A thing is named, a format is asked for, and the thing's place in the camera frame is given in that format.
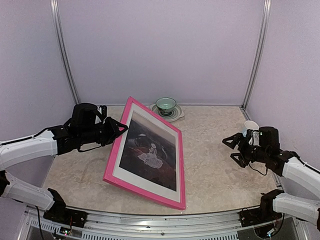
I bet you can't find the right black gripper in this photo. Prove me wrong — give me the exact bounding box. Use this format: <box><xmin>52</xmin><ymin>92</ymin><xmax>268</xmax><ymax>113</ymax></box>
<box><xmin>222</xmin><ymin>133</ymin><xmax>269</xmax><ymax>168</ymax></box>

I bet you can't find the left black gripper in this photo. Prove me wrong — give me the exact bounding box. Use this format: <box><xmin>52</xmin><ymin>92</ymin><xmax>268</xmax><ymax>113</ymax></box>
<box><xmin>79</xmin><ymin>116</ymin><xmax>128</xmax><ymax>147</ymax></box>

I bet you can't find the pink wooden picture frame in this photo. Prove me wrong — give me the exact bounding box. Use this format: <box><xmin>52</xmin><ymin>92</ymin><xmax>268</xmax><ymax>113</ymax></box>
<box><xmin>103</xmin><ymin>96</ymin><xmax>187</xmax><ymax>210</ymax></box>

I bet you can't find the white photo mat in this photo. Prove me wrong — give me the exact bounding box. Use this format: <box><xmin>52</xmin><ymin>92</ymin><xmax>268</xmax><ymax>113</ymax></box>
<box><xmin>112</xmin><ymin>102</ymin><xmax>181</xmax><ymax>203</ymax></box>

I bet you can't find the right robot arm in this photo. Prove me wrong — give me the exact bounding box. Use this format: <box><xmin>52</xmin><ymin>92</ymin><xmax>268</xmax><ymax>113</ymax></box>
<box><xmin>222</xmin><ymin>126</ymin><xmax>320</xmax><ymax>227</ymax></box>

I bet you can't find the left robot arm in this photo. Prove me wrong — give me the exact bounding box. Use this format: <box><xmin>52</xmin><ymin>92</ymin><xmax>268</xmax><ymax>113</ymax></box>
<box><xmin>0</xmin><ymin>103</ymin><xmax>128</xmax><ymax>223</ymax></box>

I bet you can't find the light blue mug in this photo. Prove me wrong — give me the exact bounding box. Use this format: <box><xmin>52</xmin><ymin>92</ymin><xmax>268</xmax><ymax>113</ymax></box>
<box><xmin>242</xmin><ymin>120</ymin><xmax>259</xmax><ymax>137</ymax></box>

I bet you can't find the green ceramic bowl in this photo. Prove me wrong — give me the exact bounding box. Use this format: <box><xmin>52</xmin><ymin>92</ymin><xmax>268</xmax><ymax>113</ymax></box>
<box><xmin>155</xmin><ymin>97</ymin><xmax>177</xmax><ymax>116</ymax></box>

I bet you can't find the striped ceramic plate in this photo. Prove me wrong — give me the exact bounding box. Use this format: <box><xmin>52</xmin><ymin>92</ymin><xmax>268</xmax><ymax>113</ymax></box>
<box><xmin>149</xmin><ymin>103</ymin><xmax>185</xmax><ymax>123</ymax></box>

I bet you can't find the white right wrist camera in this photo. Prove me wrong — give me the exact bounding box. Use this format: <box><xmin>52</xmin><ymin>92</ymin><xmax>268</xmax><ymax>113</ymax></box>
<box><xmin>248</xmin><ymin>129</ymin><xmax>260</xmax><ymax>146</ymax></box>

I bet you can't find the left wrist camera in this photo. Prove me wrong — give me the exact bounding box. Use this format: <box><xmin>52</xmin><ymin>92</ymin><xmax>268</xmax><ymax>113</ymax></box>
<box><xmin>97</xmin><ymin>105</ymin><xmax>108</xmax><ymax>123</ymax></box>

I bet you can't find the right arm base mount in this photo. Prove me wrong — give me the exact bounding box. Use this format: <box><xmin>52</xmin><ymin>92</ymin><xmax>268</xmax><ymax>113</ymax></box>
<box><xmin>239</xmin><ymin>189</ymin><xmax>284</xmax><ymax>227</ymax></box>

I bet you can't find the aluminium front rail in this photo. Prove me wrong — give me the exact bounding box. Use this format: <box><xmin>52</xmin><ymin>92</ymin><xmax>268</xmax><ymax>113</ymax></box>
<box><xmin>17</xmin><ymin>207</ymin><xmax>308</xmax><ymax>240</ymax></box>

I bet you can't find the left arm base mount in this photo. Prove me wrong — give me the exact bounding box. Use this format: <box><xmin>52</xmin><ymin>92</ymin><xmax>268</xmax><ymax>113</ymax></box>
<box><xmin>43</xmin><ymin>188</ymin><xmax>88</xmax><ymax>228</ymax></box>

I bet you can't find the left aluminium corner post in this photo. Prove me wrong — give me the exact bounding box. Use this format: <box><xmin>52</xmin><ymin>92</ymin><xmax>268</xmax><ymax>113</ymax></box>
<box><xmin>50</xmin><ymin>0</ymin><xmax>81</xmax><ymax>104</ymax></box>

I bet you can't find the aluminium corner post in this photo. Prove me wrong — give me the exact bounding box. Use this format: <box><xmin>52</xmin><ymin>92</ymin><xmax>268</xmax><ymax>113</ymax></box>
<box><xmin>50</xmin><ymin>0</ymin><xmax>81</xmax><ymax>104</ymax></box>
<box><xmin>241</xmin><ymin>0</ymin><xmax>272</xmax><ymax>111</ymax></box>

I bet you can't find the right aluminium corner post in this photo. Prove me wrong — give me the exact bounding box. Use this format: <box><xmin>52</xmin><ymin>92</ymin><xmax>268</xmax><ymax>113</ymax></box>
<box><xmin>241</xmin><ymin>0</ymin><xmax>272</xmax><ymax>111</ymax></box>

